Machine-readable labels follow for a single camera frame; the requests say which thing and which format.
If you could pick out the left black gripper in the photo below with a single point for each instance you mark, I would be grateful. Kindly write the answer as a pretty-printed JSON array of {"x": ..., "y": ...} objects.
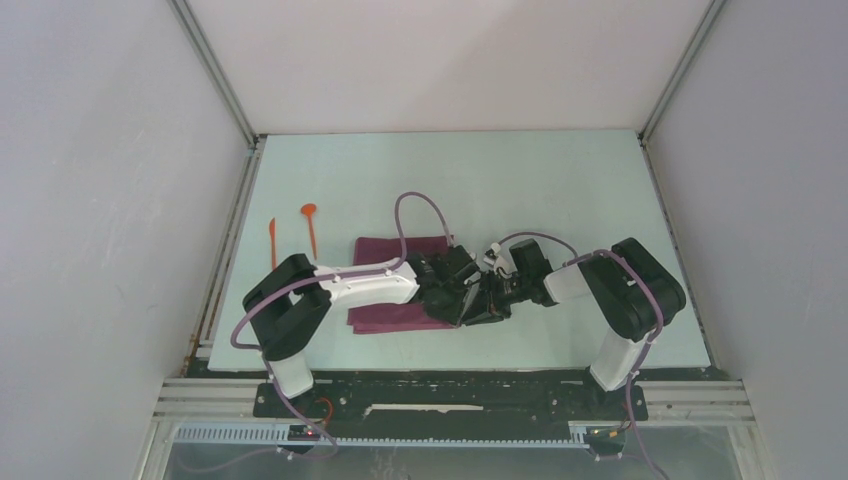
[{"x": 450, "y": 315}]

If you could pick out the white cable duct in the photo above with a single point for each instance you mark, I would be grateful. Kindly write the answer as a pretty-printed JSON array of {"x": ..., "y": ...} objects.
[{"x": 294, "y": 435}]

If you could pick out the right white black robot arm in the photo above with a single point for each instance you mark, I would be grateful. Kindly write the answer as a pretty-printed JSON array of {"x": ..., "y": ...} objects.
[{"x": 635, "y": 293}]

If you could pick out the maroon cloth napkin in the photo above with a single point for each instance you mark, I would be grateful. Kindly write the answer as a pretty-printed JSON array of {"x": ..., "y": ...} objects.
[{"x": 385, "y": 307}]

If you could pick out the orange plastic spoon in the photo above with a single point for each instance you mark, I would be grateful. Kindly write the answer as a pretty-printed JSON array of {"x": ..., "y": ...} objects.
[{"x": 308, "y": 210}]

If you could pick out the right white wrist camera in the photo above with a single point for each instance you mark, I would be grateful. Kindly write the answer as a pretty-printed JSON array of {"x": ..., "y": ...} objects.
[{"x": 498, "y": 262}]

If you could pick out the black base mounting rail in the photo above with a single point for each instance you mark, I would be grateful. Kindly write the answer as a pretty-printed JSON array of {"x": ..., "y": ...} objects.
[{"x": 479, "y": 405}]

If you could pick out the orange plastic knife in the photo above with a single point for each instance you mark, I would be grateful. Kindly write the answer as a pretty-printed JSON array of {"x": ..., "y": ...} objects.
[{"x": 272, "y": 242}]

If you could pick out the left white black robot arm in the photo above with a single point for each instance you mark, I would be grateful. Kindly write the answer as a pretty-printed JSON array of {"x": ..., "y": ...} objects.
[{"x": 286, "y": 308}]

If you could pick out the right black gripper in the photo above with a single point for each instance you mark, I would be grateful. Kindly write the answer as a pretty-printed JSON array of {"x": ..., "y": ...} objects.
[{"x": 486, "y": 305}]

